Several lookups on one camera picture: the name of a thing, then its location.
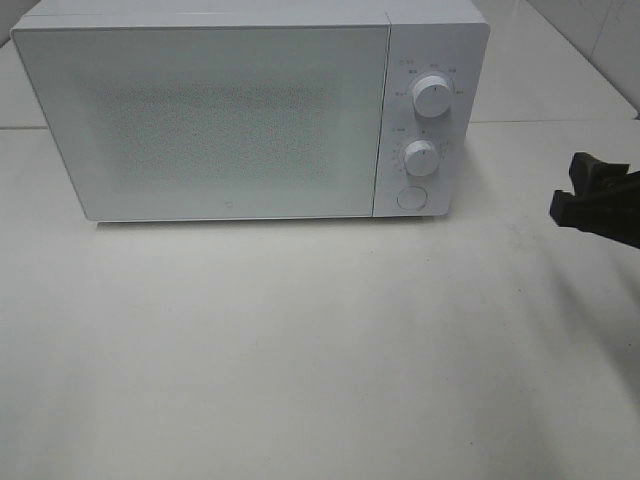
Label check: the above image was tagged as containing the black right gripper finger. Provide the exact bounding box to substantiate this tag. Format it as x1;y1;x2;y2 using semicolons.
549;189;639;249
569;152;639;209

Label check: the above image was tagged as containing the white timer knob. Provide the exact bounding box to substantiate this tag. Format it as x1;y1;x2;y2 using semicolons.
403;140;441;177

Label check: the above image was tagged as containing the round white door button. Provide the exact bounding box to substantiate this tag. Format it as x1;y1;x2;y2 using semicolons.
397;186;428;211

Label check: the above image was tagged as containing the white microwave door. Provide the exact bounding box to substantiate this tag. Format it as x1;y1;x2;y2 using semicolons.
15;26;388;222

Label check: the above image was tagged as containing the upper white power knob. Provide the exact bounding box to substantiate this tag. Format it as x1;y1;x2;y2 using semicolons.
411;72;453;119

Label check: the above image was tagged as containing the white microwave oven body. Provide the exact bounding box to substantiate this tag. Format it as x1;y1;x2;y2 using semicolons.
11;1;490;221

